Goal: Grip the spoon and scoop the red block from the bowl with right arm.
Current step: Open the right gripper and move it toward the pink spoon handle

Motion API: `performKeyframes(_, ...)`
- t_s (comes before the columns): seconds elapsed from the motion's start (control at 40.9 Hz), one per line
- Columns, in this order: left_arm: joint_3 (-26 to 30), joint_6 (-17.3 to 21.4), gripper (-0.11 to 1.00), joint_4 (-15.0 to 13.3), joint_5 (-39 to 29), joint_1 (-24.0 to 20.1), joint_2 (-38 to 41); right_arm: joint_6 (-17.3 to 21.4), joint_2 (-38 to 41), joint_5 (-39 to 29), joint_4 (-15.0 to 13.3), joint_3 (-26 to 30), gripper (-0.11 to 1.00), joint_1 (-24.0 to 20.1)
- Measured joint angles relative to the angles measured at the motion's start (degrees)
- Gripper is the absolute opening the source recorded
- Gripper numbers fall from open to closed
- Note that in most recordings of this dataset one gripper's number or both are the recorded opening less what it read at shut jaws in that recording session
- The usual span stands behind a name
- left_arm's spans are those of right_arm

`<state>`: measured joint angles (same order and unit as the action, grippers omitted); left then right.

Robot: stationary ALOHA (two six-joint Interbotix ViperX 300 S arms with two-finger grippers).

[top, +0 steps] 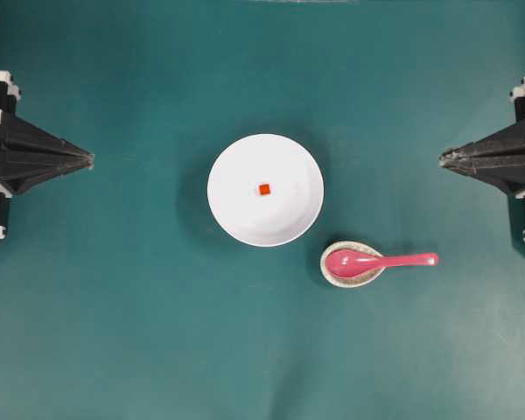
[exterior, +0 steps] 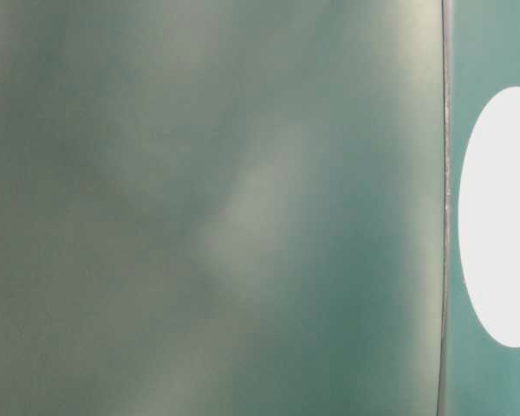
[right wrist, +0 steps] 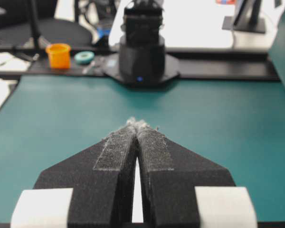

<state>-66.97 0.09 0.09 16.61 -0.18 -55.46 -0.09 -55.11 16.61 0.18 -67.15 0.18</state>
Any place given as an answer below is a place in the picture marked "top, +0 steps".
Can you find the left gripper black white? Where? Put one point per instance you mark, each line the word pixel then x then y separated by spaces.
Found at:
pixel 16 134

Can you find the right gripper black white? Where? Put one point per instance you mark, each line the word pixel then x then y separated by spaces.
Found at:
pixel 506 175

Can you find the pink plastic soup spoon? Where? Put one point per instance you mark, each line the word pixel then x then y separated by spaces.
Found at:
pixel 347 263

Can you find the small red block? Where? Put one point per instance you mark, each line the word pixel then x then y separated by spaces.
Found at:
pixel 264 189

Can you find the speckled ceramic spoon rest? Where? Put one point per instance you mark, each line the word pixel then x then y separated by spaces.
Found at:
pixel 350 282

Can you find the white round bowl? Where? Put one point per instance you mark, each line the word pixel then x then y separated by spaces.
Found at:
pixel 296 183

